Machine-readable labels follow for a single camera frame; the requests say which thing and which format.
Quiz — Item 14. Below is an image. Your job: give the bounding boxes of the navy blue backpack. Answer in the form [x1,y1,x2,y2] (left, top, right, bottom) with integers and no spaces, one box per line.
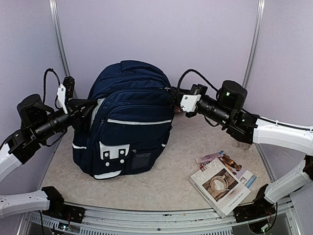
[72,60,174,180]

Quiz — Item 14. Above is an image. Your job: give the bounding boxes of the pink magazine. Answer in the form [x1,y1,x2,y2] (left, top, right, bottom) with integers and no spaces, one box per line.
[195,152,220,169]

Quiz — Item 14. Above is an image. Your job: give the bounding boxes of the white coffee cover book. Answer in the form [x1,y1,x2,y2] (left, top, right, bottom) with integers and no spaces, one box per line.
[189,159,250,218]

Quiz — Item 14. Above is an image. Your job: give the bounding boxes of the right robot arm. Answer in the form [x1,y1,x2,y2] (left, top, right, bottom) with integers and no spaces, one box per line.
[176,80,313,222]

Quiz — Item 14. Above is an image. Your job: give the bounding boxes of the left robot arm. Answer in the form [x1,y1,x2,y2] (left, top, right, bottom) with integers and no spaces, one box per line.
[0,94,97,218]

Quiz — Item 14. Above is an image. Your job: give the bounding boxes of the red floral round dish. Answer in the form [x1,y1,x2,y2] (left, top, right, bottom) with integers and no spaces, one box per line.
[174,106,182,114]

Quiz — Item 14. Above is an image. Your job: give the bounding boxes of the beige ceramic mug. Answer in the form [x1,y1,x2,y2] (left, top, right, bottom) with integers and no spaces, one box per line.
[237,142,251,151]

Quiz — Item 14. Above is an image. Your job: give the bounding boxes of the dog cover booklet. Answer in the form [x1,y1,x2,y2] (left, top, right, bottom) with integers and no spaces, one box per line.
[218,151,257,188]

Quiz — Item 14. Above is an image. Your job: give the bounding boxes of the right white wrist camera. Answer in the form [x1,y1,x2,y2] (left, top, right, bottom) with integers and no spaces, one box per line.
[180,84,207,113]

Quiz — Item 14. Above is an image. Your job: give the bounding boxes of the right aluminium frame post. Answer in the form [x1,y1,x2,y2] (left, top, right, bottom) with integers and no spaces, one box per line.
[243,0,266,89]

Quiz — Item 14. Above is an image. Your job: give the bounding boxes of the aluminium frame post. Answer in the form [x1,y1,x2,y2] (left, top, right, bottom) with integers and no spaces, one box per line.
[243,0,266,89]
[48,0,70,76]

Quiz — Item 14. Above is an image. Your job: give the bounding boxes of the left aluminium frame post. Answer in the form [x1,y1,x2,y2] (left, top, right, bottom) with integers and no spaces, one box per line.
[48,0,70,76]

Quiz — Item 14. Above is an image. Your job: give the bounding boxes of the front aluminium rail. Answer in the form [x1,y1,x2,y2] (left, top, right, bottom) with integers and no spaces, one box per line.
[17,193,304,235]

